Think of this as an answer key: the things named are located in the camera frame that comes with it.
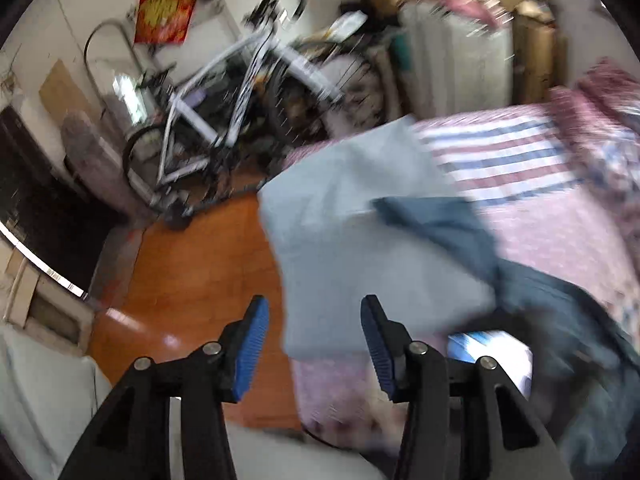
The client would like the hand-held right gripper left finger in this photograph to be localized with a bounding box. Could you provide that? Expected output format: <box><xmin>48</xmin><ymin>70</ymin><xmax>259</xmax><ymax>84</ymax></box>
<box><xmin>57</xmin><ymin>294</ymin><xmax>271</xmax><ymax>480</ymax></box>

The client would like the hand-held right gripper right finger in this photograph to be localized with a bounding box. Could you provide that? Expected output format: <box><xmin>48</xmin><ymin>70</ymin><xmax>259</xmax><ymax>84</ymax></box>
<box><xmin>360</xmin><ymin>294</ymin><xmax>573</xmax><ymax>480</ymax></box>

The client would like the teal sweatshirt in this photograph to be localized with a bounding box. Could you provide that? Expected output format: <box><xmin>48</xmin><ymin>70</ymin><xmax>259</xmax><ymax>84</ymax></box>
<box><xmin>257</xmin><ymin>115</ymin><xmax>636</xmax><ymax>476</ymax></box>

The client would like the checked bed sheet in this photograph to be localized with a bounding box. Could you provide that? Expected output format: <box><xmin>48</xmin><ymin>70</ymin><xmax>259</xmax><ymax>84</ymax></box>
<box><xmin>285</xmin><ymin>105</ymin><xmax>640</xmax><ymax>431</ymax></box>

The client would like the dark cabinet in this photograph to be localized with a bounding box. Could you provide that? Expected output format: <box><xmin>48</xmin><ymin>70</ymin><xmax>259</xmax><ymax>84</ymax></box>
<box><xmin>0</xmin><ymin>105</ymin><xmax>136</xmax><ymax>296</ymax></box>

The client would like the white bicycle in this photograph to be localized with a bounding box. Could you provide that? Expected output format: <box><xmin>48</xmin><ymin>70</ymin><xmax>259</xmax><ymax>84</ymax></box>
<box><xmin>122</xmin><ymin>0</ymin><xmax>401</xmax><ymax>231</ymax></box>

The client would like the flat cardboard sheet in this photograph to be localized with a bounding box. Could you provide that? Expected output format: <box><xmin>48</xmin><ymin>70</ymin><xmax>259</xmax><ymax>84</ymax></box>
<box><xmin>39</xmin><ymin>59</ymin><xmax>96</xmax><ymax>121</ymax></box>

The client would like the checked lilac duvet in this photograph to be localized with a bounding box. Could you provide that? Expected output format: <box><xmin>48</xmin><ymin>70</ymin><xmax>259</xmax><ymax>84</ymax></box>
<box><xmin>547</xmin><ymin>60</ymin><xmax>640</xmax><ymax>211</ymax></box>

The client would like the pink cloth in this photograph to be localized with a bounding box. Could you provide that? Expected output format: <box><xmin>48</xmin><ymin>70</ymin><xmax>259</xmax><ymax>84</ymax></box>
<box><xmin>415</xmin><ymin>0</ymin><xmax>516</xmax><ymax>26</ymax></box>

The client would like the red wall decoration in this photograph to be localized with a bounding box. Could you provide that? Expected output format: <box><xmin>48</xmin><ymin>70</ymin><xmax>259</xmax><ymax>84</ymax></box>
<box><xmin>134</xmin><ymin>0</ymin><xmax>197</xmax><ymax>46</ymax></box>

